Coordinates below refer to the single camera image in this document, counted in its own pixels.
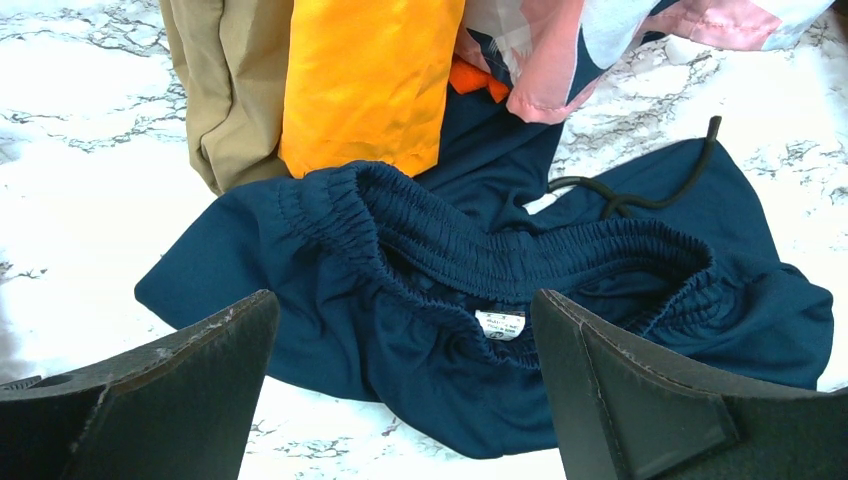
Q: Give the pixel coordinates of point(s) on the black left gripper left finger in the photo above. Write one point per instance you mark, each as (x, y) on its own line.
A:
(179, 407)

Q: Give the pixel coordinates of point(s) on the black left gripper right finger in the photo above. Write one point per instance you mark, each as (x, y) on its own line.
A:
(624, 407)

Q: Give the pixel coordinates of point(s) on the navy blue shorts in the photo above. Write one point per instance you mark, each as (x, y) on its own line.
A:
(381, 277)

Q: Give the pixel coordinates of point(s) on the red orange shorts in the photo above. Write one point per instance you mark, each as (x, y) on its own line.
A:
(466, 78)

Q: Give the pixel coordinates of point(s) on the tan brown shorts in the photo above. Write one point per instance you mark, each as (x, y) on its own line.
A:
(231, 58)

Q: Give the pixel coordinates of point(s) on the pink shark print shorts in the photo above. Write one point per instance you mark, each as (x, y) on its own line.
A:
(552, 53)

